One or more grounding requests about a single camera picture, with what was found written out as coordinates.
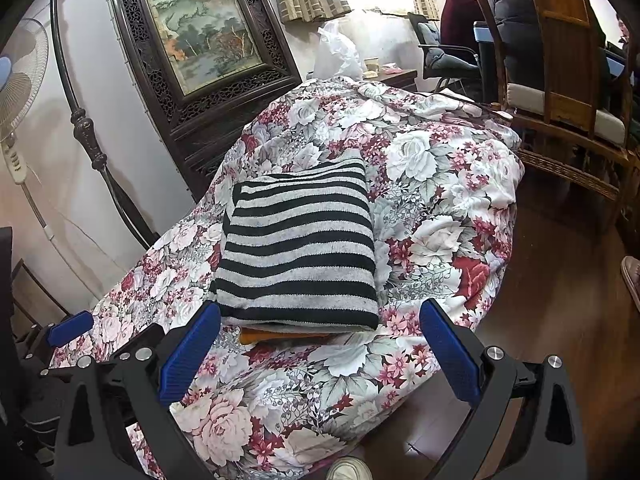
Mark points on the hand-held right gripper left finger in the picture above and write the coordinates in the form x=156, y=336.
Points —
x=190, y=355

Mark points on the brown shoe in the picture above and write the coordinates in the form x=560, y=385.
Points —
x=631, y=280

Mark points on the small wooden table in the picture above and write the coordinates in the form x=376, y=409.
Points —
x=397, y=80

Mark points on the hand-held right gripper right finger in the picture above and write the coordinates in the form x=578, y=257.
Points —
x=450, y=355

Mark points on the black grey striped sweater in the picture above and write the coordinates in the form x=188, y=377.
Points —
x=300, y=250

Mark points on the beige seat cushion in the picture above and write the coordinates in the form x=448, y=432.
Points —
x=530, y=97

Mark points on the white shoe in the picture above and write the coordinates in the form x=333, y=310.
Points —
x=348, y=470

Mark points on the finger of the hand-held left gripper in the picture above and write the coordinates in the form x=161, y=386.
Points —
x=70, y=329

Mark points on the blue top table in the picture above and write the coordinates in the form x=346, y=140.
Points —
x=482, y=32

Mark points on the orange cloth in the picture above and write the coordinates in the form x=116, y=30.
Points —
x=265, y=336

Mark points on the black office chair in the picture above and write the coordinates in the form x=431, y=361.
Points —
x=445, y=62

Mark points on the white cup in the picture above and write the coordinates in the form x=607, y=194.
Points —
x=370, y=67

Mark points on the white plastic bag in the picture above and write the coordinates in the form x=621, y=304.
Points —
x=337, y=55

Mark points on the floral blanket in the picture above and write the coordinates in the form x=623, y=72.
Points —
x=435, y=160

